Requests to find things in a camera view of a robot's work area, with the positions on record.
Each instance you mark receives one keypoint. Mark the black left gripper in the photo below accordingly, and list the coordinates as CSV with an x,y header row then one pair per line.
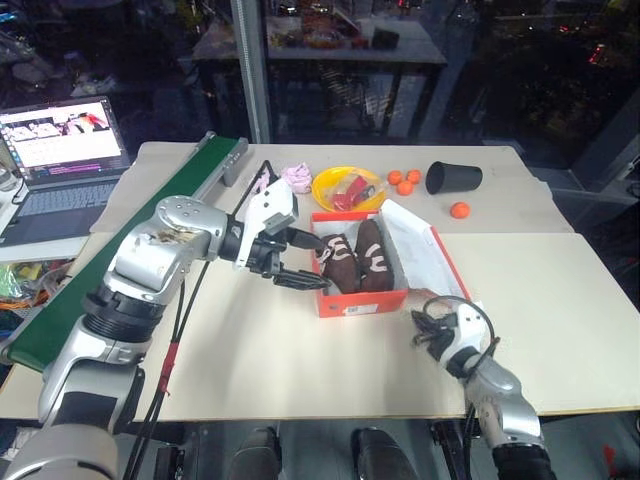
x,y
267,255

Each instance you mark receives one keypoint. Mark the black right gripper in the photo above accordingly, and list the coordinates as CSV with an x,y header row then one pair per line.
x,y
442,340

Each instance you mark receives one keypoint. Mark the brown fuzzy shoe white pattern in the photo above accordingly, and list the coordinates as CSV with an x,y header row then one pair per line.
x,y
342,267
375,255

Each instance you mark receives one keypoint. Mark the orange shoe box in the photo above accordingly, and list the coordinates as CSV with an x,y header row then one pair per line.
x,y
360,303

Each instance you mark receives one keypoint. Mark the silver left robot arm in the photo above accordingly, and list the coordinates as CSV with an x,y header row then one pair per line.
x,y
150,250

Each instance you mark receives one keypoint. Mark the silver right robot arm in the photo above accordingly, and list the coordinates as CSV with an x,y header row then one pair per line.
x,y
505,400

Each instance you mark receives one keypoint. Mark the black box on background table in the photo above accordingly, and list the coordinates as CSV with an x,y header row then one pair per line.
x,y
385,37

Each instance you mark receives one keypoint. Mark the yellow plate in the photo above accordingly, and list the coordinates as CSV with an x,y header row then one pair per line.
x,y
321,187

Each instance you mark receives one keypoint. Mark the pink plush toy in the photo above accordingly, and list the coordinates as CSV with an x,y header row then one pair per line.
x,y
298,176

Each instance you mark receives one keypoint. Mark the clear bag with red items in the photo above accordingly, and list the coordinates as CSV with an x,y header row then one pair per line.
x,y
356,190

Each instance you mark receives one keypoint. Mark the small orange fruit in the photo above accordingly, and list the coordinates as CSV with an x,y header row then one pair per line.
x,y
405,188
414,176
460,210
395,177

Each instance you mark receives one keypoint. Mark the black plastic cup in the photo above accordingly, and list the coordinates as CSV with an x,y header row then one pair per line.
x,y
455,177

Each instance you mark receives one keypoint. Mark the grey metal window pillar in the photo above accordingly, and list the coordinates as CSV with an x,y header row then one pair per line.
x,y
252,75

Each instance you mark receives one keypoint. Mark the dark background table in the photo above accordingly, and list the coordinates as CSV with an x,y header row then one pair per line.
x,y
325,55

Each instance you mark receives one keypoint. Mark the open grey laptop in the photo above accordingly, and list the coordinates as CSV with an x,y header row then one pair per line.
x,y
60,205

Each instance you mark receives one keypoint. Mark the plastic bag of colourful clutter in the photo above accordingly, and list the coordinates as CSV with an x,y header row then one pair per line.
x,y
27,285

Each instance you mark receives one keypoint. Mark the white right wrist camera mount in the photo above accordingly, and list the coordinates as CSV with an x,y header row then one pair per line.
x,y
467,325

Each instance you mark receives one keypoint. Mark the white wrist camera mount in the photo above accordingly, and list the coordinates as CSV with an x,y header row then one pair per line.
x,y
270,200
467,325

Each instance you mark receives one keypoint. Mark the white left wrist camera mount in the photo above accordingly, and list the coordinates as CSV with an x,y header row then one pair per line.
x,y
270,200

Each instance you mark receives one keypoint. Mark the green conveyor belt grey frame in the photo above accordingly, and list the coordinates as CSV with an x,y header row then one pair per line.
x,y
65,300

